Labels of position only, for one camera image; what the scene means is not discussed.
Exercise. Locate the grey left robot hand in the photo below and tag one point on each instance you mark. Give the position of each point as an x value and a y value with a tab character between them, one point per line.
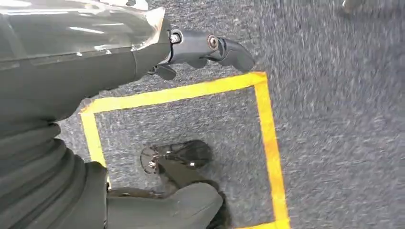
63	63

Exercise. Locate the ribbed grey left robot arm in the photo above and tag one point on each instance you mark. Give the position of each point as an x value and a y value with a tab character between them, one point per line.
38	183

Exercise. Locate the yellow floor tape square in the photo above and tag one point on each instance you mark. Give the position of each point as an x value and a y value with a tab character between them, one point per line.
189	91

